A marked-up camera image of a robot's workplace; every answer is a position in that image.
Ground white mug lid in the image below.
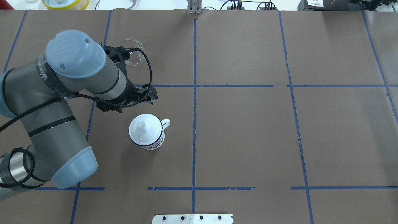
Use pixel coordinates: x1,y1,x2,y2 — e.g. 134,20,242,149
129,114,164,147

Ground yellow rimmed bowl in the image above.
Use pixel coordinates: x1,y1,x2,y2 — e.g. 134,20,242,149
41,0,90,10

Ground black cable plugs right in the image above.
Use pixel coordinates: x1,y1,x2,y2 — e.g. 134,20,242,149
256,0,277,11

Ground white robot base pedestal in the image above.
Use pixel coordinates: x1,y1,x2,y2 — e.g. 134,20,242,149
152,214,234,224

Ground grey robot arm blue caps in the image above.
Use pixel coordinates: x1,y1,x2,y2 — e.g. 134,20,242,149
1,30,158,200

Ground black cable plugs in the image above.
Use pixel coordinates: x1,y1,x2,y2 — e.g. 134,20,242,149
220,0,243,11
256,0,277,11

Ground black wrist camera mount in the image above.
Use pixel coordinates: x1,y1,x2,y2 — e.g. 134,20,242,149
103,46,131,75

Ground black cable plugs left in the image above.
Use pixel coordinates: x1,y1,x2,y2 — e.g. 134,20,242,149
220,0,243,11

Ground grey metal camera post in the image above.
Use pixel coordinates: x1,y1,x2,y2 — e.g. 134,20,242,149
187,0,203,15

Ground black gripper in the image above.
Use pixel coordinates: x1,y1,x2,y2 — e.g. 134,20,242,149
96,69,158,113

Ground black equipment box with label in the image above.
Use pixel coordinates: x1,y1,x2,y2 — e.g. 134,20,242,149
297,0,364,12

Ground white enamel mug blue rim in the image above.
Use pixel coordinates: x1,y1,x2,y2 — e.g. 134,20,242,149
129,114,171,151

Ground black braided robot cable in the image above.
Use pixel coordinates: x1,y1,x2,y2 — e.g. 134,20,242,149
0,47,153,189

